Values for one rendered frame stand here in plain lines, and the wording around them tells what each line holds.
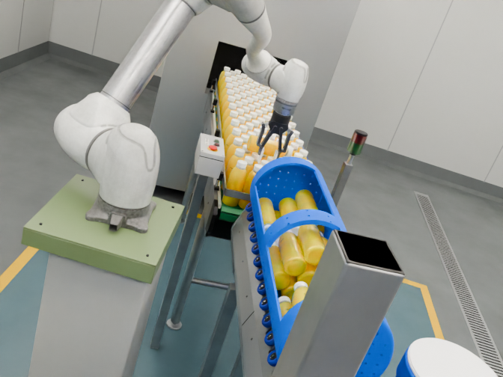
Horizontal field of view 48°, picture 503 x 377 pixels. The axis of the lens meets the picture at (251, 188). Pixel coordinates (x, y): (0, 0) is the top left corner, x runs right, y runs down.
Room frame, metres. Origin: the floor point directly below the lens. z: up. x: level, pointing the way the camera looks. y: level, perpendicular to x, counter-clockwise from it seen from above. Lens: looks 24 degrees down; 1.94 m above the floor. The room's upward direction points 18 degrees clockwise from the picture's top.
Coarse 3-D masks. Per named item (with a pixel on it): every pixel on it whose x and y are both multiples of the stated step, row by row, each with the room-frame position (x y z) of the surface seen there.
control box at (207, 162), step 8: (200, 136) 2.19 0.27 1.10; (208, 136) 2.21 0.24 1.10; (200, 144) 2.10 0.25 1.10; (208, 144) 2.12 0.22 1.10; (200, 152) 2.03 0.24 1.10; (208, 152) 2.04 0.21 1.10; (216, 152) 2.07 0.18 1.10; (224, 152) 2.10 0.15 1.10; (200, 160) 2.03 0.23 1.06; (208, 160) 2.04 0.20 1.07; (216, 160) 2.04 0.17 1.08; (200, 168) 2.03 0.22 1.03; (208, 168) 2.04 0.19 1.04; (216, 168) 2.04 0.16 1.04; (208, 176) 2.04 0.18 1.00; (216, 176) 2.05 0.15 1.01
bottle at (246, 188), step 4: (252, 172) 2.08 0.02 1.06; (256, 172) 2.07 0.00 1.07; (248, 176) 2.08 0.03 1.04; (252, 176) 2.07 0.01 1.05; (248, 180) 2.07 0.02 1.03; (248, 184) 2.07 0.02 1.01; (244, 188) 2.07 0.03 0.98; (248, 188) 2.06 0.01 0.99; (248, 192) 2.06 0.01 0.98; (240, 200) 2.07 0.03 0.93; (244, 200) 2.06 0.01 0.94; (240, 204) 2.07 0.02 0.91; (244, 204) 2.06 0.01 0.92; (244, 208) 2.06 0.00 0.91
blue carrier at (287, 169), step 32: (288, 160) 1.90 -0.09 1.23; (256, 192) 1.80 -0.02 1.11; (288, 192) 1.94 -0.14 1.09; (320, 192) 1.96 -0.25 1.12; (256, 224) 1.65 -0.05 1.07; (288, 224) 1.47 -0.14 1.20; (320, 224) 1.49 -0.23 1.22; (288, 320) 1.10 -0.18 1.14; (384, 320) 1.12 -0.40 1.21; (384, 352) 1.12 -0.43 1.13
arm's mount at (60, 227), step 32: (64, 192) 1.47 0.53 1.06; (96, 192) 1.53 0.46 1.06; (32, 224) 1.26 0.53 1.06; (64, 224) 1.31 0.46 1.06; (96, 224) 1.36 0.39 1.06; (160, 224) 1.46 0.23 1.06; (64, 256) 1.25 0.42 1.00; (96, 256) 1.25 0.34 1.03; (128, 256) 1.26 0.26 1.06; (160, 256) 1.30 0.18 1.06
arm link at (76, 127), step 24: (168, 0) 1.75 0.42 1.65; (192, 0) 1.75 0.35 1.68; (168, 24) 1.71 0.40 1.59; (144, 48) 1.67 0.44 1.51; (168, 48) 1.71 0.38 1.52; (120, 72) 1.63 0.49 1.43; (144, 72) 1.65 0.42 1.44; (96, 96) 1.57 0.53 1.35; (120, 96) 1.59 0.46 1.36; (72, 120) 1.53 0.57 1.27; (96, 120) 1.51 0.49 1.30; (120, 120) 1.56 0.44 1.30; (72, 144) 1.48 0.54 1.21
